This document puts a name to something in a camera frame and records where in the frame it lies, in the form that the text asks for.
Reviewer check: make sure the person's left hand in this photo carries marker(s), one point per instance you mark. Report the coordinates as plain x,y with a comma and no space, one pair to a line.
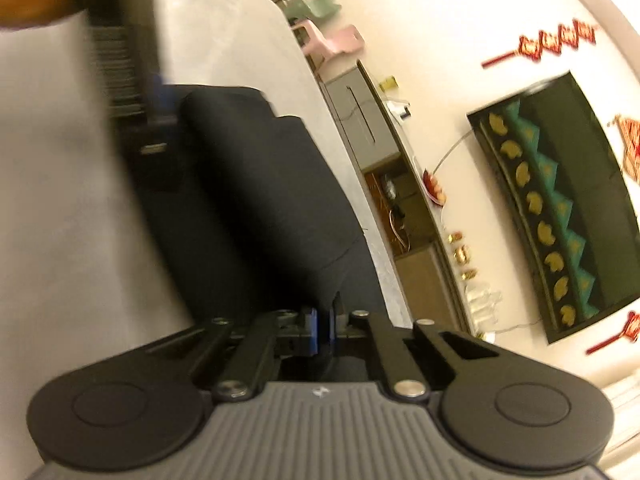
25,14

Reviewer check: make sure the long grey TV cabinet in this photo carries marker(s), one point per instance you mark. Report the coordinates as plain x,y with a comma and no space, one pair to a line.
420,250

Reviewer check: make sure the wall television with cloth cover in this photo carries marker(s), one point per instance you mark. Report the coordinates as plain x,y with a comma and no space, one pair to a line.
568,201

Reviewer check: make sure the black garment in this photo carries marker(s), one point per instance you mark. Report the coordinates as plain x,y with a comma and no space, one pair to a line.
246,213

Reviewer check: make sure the pink plastic child chair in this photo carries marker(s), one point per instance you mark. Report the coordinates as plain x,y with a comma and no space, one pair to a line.
347,40

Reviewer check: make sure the red fruit plate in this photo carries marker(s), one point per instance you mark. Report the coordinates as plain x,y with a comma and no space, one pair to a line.
433,189

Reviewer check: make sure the red Chinese knot decoration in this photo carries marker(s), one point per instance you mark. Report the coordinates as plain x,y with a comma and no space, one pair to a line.
554,42

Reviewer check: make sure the white power strip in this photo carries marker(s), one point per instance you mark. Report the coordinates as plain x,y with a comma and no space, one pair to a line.
399,110

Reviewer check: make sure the yellow cup on cabinet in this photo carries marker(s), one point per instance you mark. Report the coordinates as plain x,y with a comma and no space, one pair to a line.
388,84

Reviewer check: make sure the clear glass cups set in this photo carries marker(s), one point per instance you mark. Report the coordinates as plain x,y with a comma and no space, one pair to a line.
483,303

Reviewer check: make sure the green plastic child chair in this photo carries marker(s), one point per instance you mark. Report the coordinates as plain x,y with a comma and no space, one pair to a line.
317,11

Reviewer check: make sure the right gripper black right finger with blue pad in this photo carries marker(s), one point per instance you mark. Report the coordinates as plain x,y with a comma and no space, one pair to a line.
493,405

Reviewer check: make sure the gold red wall ornament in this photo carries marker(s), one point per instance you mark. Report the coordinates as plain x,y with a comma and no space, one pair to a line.
629,129

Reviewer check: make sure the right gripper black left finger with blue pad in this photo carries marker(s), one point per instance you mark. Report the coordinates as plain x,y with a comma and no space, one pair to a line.
135,409

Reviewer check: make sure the gold ornament jars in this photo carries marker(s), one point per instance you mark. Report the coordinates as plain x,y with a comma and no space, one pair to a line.
461,253

